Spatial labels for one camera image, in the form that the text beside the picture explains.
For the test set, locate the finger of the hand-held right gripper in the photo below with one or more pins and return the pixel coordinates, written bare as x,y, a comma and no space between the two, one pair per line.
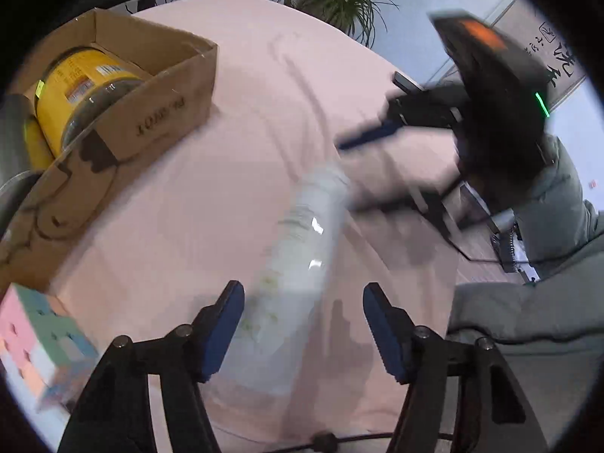
391,204
368,136

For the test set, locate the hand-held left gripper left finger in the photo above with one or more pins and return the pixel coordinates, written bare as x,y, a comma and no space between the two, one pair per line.
222,321

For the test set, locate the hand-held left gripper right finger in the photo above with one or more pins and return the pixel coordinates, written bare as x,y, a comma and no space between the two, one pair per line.
383,325

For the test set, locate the white plastic bottle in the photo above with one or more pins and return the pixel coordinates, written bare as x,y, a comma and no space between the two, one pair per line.
295,264

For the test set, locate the brown cardboard box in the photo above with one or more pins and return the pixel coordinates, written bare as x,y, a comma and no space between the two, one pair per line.
118,137

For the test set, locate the pink tablecloth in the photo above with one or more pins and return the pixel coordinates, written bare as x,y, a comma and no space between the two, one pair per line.
264,188

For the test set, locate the pastel coloured cube box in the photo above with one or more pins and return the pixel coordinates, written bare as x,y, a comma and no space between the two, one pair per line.
40,347

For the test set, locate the yellow labelled jar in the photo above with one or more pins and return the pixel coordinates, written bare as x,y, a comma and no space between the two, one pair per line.
78,96

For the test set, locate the grey cylindrical can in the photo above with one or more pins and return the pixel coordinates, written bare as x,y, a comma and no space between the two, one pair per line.
14,137

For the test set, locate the calligraphy wall poster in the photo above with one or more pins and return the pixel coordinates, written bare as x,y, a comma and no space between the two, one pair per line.
547,56

